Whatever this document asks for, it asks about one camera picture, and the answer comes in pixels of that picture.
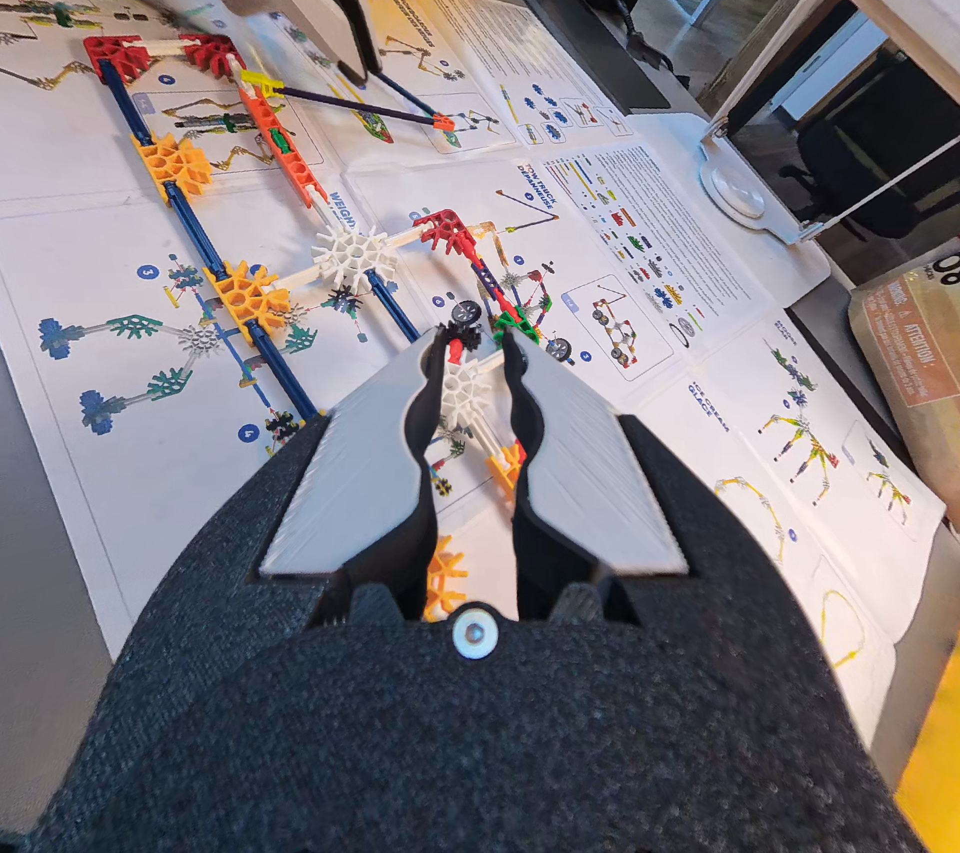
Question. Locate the black flat pad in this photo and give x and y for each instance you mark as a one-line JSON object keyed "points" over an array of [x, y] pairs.
{"points": [[600, 58]]}

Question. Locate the colourful rod connector frame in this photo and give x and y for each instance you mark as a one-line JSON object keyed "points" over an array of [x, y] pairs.
{"points": [[248, 295]]}

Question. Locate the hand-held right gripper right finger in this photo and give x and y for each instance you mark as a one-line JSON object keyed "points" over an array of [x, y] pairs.
{"points": [[600, 493]]}

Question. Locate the yellow-green clip connector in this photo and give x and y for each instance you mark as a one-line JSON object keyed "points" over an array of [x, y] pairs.
{"points": [[258, 82]]}

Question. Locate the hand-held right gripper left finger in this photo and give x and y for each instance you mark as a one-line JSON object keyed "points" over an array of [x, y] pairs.
{"points": [[345, 493]]}

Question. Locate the black snowflake connector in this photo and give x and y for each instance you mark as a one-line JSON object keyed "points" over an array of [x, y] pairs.
{"points": [[455, 336]]}

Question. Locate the cardboard toy set box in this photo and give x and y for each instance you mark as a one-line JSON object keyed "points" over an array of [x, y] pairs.
{"points": [[915, 373]]}

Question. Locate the small orange connector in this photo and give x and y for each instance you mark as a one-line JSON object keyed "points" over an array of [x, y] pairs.
{"points": [[444, 123]]}

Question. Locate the white building instruction sheet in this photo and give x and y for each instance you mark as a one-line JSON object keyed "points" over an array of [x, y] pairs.
{"points": [[90, 253]]}

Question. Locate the purple plastic rod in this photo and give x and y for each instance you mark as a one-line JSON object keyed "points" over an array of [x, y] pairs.
{"points": [[360, 103]]}

